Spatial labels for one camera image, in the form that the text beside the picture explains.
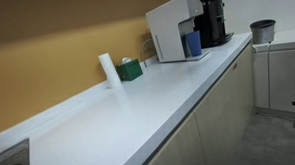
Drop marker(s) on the blue plastic cup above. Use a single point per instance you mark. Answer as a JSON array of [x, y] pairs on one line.
[[194, 43]]

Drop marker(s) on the white coffee machine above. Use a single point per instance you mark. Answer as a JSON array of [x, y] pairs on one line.
[[168, 28]]

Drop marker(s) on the grey metal bucket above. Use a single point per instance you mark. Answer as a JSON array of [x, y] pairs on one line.
[[263, 32]]

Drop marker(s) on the white tissue sheet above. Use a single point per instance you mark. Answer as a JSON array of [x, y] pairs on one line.
[[126, 60]]

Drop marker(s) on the green tissue box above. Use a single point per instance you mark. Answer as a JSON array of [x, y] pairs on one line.
[[129, 70]]

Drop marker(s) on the beige wide cabinet door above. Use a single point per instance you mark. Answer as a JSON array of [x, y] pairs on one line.
[[225, 102]]

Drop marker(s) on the white side cabinet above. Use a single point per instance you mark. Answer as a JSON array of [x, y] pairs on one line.
[[287, 76]]

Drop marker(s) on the white paper towel roll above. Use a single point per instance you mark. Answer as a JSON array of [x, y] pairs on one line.
[[109, 70]]

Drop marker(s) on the beige narrow cabinet door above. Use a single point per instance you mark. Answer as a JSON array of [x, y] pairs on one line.
[[177, 149]]

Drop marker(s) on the stainless steel sink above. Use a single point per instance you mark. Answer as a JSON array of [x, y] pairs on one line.
[[9, 163]]

